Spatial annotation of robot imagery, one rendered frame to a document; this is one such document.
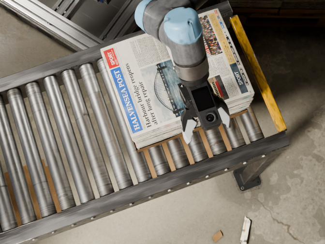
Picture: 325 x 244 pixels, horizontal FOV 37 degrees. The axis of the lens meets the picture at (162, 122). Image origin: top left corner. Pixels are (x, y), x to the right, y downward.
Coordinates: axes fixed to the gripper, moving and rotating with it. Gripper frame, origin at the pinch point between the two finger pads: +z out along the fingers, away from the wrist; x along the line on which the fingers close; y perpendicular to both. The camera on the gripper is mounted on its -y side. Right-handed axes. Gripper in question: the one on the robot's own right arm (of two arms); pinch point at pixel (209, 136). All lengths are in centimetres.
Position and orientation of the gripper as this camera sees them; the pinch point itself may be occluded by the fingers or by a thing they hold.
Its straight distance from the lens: 125.4
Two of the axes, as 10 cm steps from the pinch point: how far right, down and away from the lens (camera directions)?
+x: -9.4, 3.5, -0.5
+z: 2.1, 6.8, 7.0
